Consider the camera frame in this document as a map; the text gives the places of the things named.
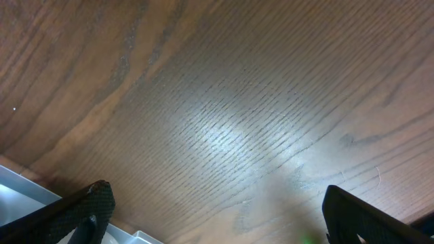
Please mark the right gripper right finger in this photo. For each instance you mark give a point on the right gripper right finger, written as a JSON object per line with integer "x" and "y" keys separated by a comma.
{"x": 350, "y": 220}

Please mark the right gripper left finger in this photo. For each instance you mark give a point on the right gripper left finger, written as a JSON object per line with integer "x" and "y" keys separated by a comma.
{"x": 85, "y": 214}

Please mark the clear plastic storage container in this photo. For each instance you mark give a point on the clear plastic storage container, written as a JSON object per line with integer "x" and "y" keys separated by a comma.
{"x": 21, "y": 197}

